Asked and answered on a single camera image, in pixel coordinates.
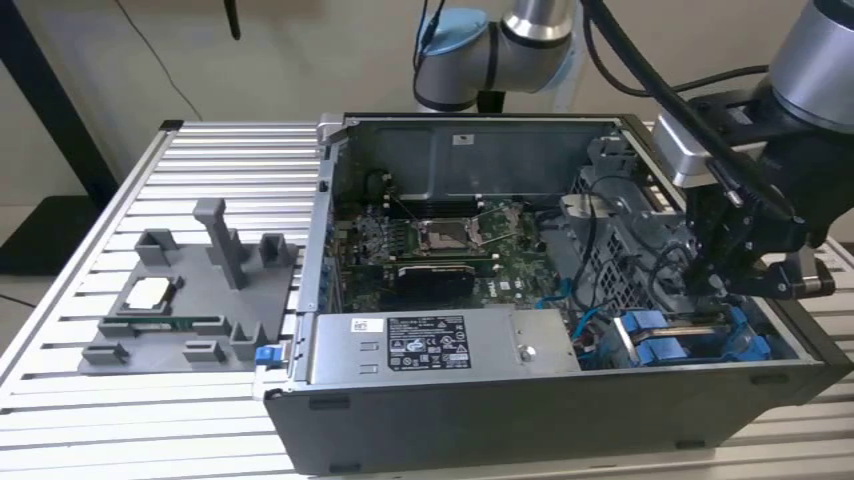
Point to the silver CPU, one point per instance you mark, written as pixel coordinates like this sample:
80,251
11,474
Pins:
148,294

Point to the silver power supply unit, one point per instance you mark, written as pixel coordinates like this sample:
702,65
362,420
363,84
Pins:
434,345

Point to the green motherboard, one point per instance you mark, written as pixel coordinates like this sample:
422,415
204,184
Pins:
514,260

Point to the open black PC case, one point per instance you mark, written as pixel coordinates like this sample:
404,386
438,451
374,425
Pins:
534,420

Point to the blue case latch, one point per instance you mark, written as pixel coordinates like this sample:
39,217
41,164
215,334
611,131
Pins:
267,355

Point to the black chipset heatsink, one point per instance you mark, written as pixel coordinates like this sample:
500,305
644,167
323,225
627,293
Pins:
435,285

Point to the black monitor stand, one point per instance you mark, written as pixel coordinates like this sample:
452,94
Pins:
47,150

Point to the thin metal locking lever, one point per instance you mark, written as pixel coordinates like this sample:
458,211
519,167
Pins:
404,206

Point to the grey parts rack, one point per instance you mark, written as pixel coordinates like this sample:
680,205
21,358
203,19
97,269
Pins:
200,300

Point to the CPU socket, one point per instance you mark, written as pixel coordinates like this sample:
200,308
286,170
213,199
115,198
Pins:
442,235

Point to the silver metal bracket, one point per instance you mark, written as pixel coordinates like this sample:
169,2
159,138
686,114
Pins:
582,206

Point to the green RAM stick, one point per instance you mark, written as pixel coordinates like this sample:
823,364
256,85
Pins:
156,326

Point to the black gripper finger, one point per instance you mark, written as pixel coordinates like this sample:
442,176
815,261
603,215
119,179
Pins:
707,275
787,280

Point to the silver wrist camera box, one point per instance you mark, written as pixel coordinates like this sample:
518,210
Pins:
683,147

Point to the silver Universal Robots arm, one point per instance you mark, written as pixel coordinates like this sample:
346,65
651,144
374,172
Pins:
527,60

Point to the black antenna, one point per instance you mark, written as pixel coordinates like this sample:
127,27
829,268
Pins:
231,20

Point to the grey metal disk bay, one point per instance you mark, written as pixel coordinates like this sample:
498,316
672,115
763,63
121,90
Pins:
603,250

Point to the black table corner cap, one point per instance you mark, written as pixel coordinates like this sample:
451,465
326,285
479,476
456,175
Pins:
172,125

